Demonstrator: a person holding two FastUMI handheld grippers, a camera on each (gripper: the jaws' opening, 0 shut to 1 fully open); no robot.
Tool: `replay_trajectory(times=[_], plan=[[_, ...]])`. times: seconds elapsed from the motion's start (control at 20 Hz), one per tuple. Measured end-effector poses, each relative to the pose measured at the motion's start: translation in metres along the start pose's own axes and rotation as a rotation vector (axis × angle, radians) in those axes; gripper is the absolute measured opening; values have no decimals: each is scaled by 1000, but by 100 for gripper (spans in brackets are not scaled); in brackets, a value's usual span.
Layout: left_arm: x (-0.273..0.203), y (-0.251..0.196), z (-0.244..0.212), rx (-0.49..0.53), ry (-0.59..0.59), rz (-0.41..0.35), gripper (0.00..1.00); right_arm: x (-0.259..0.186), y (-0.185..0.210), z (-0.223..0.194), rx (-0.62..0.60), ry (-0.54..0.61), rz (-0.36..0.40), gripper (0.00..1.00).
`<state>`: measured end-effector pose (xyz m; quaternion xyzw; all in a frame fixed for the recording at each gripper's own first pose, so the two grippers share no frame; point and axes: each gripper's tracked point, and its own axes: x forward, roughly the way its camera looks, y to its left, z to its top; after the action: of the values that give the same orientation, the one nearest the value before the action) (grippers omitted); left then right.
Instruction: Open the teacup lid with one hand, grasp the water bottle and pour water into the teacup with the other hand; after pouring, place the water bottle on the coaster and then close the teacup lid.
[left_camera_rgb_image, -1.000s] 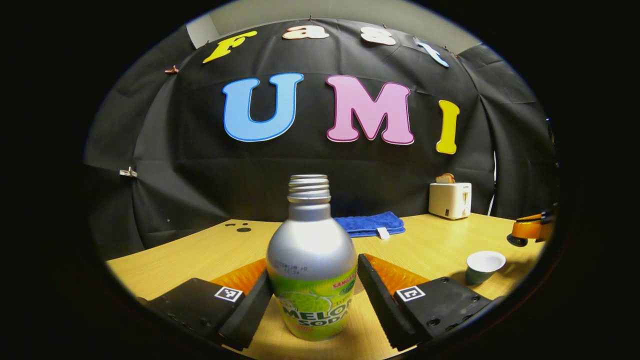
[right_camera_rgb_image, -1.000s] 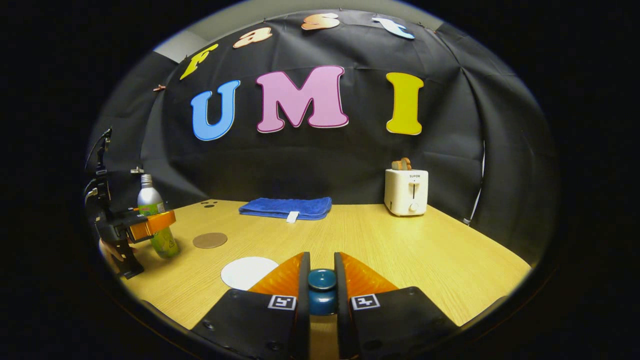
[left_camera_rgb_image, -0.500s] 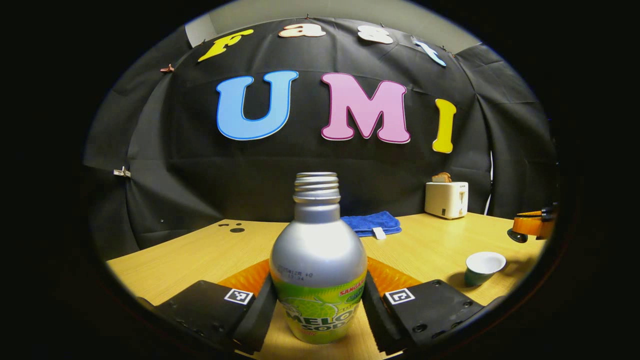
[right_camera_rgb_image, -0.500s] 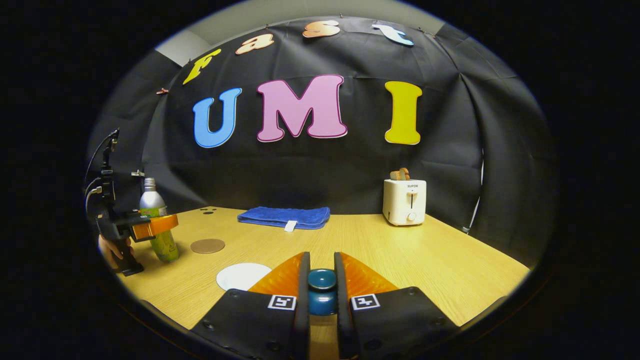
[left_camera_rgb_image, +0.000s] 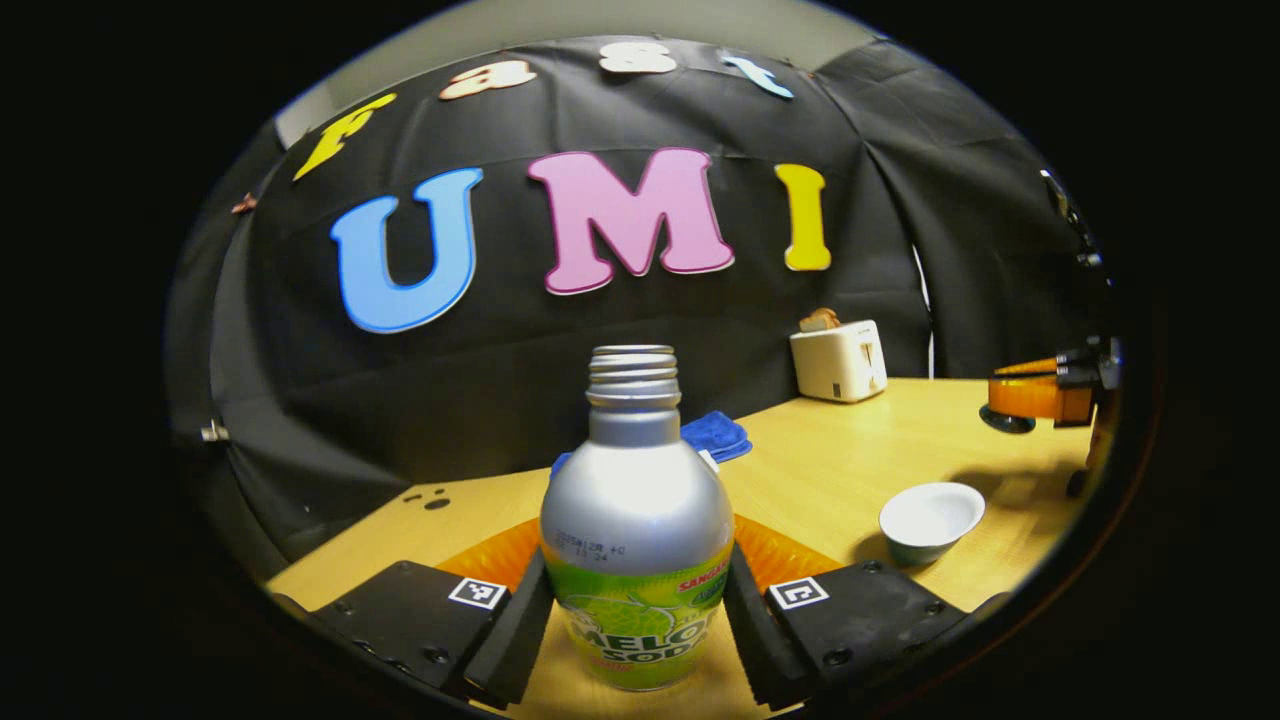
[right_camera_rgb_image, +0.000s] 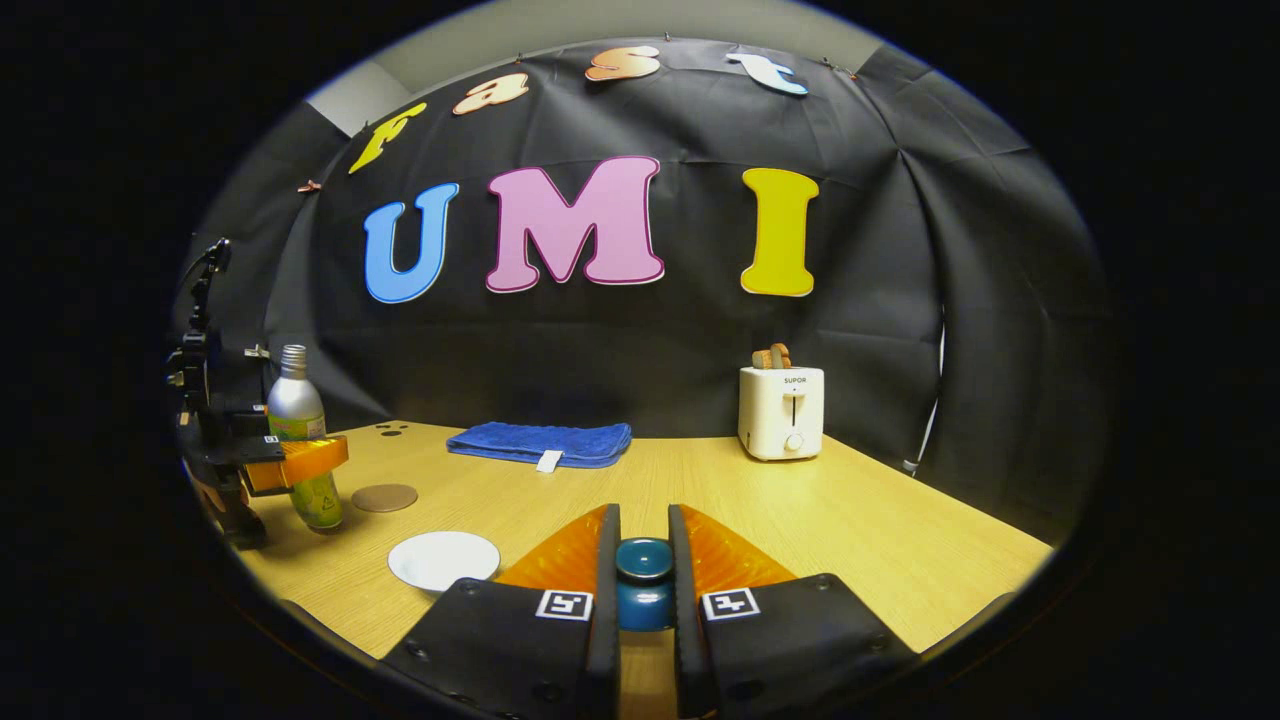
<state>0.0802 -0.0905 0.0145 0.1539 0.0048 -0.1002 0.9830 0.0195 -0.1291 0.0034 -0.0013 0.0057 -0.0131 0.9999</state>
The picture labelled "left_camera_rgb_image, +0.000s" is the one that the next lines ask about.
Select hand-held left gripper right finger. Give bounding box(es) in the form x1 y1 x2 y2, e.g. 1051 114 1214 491
722 515 991 711

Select white teacup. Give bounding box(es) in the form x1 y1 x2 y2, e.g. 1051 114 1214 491
879 482 987 567

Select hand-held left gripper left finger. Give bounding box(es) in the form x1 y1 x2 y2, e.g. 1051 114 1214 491
300 518 553 707

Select silver green water bottle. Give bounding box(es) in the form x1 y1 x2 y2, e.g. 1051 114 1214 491
540 345 736 693

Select blue folded towel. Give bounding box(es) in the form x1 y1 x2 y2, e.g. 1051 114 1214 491
550 410 753 476

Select cream toaster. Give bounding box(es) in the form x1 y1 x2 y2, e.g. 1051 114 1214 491
790 320 889 404

